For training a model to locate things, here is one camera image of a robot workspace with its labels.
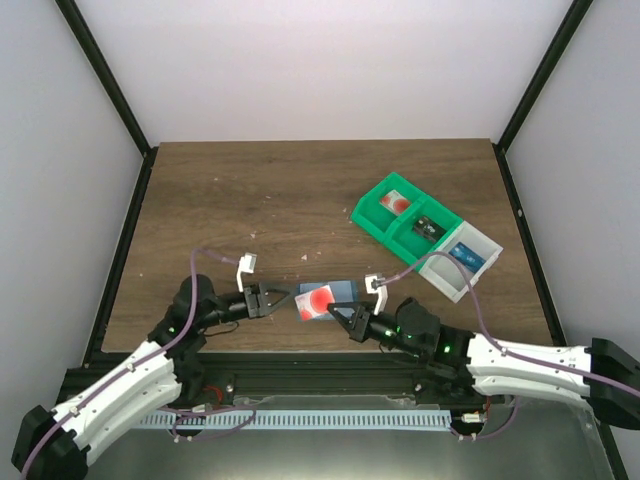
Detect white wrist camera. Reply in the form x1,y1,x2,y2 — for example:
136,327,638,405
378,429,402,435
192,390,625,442
364,274,388,315
236,252,257,293

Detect black frame post left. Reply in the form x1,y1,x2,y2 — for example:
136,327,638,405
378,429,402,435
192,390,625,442
53,0,154,156

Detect purple cable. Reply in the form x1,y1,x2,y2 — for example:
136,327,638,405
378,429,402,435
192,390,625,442
19,247,256,476
379,250,640,441

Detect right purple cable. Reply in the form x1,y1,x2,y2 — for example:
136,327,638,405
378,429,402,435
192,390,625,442
379,250,640,441

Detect black frame post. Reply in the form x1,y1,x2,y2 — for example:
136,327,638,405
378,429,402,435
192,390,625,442
497,0,594,151
53,0,154,156

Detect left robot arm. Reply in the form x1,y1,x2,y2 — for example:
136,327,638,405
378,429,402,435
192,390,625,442
11,274,296,479

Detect blue card holder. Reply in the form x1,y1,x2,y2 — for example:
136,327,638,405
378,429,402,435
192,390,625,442
294,280,358,322

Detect white slotted cable duct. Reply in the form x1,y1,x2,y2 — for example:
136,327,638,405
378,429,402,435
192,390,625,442
134,409,451,431

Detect red white card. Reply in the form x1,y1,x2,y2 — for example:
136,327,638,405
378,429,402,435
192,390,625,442
294,284,335,322
379,190,411,216

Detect white bin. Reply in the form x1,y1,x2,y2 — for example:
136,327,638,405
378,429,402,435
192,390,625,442
418,221,503,303

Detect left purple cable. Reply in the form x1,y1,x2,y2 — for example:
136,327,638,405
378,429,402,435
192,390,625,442
19,247,256,476

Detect metal base plate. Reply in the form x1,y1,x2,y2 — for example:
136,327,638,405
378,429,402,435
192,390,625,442
87,400,615,479

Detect black frame post right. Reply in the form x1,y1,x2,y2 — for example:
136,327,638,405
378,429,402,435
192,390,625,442
497,0,594,151

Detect green bin middle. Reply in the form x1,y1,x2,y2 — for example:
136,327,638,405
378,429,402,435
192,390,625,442
386,196,462,265

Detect green bin far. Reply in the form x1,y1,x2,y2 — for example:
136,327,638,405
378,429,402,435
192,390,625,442
350,172,426,243

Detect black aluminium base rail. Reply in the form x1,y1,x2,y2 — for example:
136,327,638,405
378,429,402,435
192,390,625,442
64,349,591,401

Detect black card in bin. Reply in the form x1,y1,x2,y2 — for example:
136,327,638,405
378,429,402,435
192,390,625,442
412,216,447,243

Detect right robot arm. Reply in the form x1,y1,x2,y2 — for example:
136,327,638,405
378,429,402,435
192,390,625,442
328,298,639,430

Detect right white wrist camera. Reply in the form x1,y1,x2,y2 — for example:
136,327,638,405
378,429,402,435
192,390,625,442
364,274,388,315

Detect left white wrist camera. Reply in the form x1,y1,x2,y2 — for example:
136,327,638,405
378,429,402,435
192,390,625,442
236,252,257,293

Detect blue card in bin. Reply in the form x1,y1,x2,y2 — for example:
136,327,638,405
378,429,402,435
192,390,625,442
449,242,485,272

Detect green bin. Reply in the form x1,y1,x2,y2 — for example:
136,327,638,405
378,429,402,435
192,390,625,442
386,196,462,265
350,172,426,243

